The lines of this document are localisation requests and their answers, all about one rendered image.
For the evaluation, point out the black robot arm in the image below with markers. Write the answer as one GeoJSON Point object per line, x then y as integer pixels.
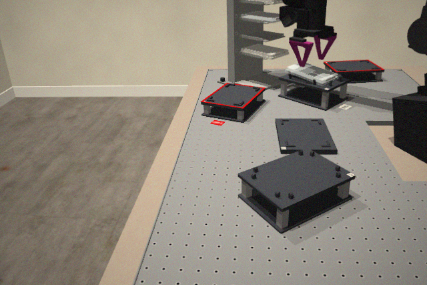
{"type": "Point", "coordinates": [417, 33]}

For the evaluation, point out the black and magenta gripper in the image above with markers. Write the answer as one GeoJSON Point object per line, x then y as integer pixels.
{"type": "Point", "coordinates": [316, 29]}

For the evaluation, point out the white multi-well plate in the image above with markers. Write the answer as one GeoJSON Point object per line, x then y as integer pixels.
{"type": "Point", "coordinates": [266, 51]}
{"type": "Point", "coordinates": [310, 72]}

